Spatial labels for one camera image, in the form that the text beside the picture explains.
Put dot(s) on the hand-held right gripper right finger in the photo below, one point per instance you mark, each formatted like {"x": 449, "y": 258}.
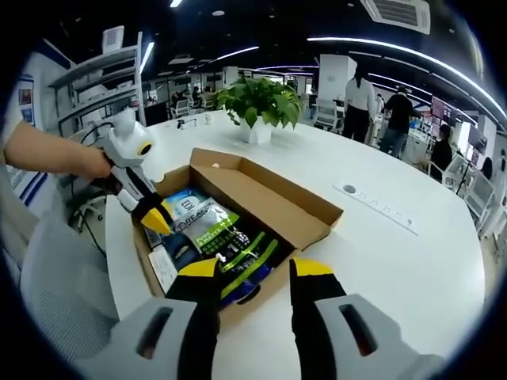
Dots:
{"x": 313, "y": 301}

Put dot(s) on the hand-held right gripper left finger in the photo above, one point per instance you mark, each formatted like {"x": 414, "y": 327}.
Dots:
{"x": 198, "y": 301}

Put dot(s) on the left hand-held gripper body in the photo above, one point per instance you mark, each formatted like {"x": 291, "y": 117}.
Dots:
{"x": 128, "y": 146}

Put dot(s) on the blue wipes pack soft item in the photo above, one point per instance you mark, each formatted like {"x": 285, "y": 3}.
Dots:
{"x": 190, "y": 204}

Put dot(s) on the brown cardboard shoe box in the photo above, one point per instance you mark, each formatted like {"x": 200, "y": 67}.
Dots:
{"x": 269, "y": 202}

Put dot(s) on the white box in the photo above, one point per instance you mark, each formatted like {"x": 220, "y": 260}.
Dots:
{"x": 113, "y": 39}

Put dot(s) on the person's left hand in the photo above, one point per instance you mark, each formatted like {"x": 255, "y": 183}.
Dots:
{"x": 99, "y": 168}

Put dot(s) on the small black packet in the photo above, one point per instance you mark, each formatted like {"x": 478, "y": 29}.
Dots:
{"x": 152, "y": 237}

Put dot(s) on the dark blue pouch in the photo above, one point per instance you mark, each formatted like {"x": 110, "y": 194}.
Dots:
{"x": 180, "y": 247}

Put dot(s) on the white paper card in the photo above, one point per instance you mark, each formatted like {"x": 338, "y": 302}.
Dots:
{"x": 162, "y": 271}

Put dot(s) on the grey green pouch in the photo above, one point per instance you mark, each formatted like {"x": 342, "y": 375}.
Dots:
{"x": 214, "y": 233}

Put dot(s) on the blue wet wipes pack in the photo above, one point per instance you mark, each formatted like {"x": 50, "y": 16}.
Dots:
{"x": 253, "y": 291}

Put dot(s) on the small black desk object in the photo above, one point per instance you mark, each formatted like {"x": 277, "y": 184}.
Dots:
{"x": 185, "y": 123}

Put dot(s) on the black green pouch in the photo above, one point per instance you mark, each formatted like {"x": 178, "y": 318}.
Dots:
{"x": 253, "y": 257}

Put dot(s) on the grey metal shelf rack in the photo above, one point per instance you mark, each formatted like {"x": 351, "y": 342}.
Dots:
{"x": 99, "y": 79}

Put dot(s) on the small white table stand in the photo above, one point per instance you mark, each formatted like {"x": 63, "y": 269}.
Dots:
{"x": 207, "y": 118}

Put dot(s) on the grey office chair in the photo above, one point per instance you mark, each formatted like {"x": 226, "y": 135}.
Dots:
{"x": 67, "y": 285}

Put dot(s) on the table socket strip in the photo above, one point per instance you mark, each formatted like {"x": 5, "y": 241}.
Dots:
{"x": 376, "y": 207}

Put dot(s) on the potted green plant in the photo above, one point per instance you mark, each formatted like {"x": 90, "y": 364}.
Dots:
{"x": 261, "y": 101}

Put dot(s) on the white office chair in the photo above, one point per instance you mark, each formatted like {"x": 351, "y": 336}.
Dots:
{"x": 328, "y": 115}

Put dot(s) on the ceiling air conditioner vent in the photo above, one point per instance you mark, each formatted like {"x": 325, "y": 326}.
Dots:
{"x": 398, "y": 14}

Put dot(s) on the red wall display screen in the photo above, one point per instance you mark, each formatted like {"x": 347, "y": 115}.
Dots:
{"x": 443, "y": 107}

